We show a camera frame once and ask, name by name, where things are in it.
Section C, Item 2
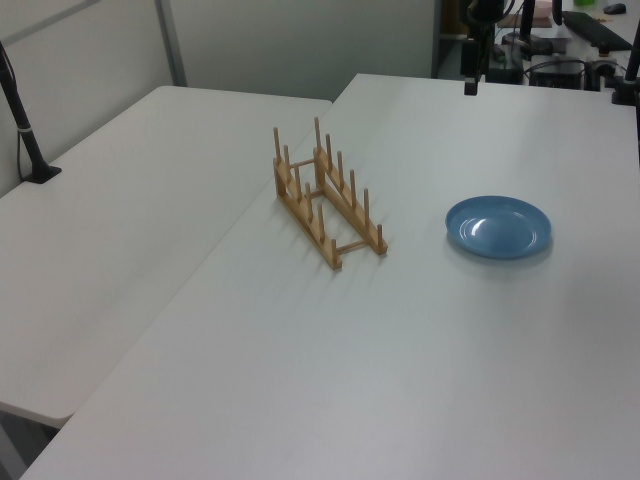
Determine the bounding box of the thin black monitor pole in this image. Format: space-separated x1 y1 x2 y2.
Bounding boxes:
519 0 535 42

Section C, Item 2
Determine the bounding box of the black clamped stand pole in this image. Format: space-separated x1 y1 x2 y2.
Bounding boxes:
611 28 640 106

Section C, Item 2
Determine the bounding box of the grey partition frame post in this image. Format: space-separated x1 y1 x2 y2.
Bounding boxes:
153 0 189 87

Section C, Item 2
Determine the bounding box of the black camera stand pole, white band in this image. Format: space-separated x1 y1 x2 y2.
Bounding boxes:
0 40 63 187

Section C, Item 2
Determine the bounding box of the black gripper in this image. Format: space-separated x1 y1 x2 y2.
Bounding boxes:
460 0 507 97

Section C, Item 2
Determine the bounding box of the wooden plate rack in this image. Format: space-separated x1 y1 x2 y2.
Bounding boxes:
272 116 390 272

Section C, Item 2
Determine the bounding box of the black computer keyboard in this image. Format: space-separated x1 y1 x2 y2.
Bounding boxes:
561 10 634 52

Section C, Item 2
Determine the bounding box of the black computer box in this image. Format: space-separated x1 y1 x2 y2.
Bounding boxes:
528 58 587 90

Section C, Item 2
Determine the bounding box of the blue plastic plate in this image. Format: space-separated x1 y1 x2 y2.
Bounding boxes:
444 195 553 260

